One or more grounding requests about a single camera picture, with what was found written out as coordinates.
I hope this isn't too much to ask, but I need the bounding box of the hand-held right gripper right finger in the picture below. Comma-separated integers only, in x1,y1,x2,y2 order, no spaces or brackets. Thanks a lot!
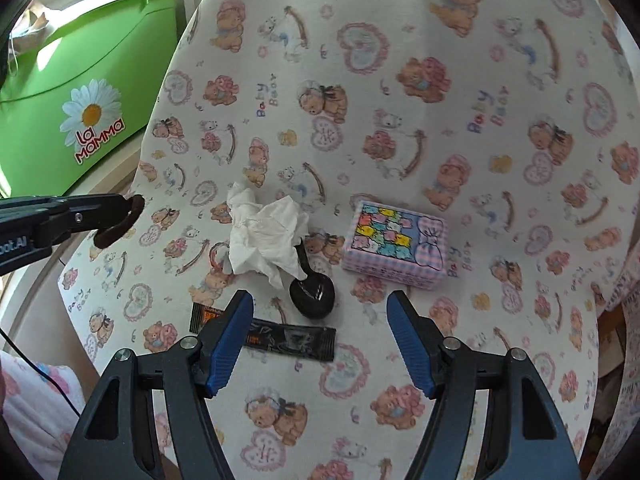
387,290,583,480

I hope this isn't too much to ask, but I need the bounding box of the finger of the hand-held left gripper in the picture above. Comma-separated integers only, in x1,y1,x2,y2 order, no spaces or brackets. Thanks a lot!
35,192,146,249

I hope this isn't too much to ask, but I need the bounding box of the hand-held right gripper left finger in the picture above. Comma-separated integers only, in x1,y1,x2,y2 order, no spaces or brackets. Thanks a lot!
57,290,256,480

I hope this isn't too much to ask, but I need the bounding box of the black and orange sachet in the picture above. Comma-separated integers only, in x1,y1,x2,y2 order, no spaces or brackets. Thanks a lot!
189,303,337,362

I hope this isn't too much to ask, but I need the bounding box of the black plastic spoon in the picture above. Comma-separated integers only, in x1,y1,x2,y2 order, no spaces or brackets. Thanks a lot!
289,237,337,320

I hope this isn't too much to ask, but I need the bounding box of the white tissue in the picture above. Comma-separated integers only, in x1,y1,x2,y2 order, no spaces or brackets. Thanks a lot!
226,181,311,289

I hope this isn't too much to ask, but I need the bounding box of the green plastic bin daisy sticker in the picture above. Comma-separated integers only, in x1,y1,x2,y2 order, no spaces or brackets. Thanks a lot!
0,0,187,198

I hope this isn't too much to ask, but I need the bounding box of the pink checkered box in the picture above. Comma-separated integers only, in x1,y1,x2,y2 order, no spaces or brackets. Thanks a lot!
341,200,449,289

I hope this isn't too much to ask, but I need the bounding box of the pink floral cloth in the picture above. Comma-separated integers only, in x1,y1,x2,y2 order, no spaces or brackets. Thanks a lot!
0,350,86,480

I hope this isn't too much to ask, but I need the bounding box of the beige bag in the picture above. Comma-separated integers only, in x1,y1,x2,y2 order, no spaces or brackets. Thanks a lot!
15,0,66,56

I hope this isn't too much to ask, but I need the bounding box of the bear printed blanket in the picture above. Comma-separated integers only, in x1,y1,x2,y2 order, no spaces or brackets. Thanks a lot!
57,0,640,480

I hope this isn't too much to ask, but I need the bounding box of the thin black cable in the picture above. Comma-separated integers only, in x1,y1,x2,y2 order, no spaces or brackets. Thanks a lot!
0,327,83,418

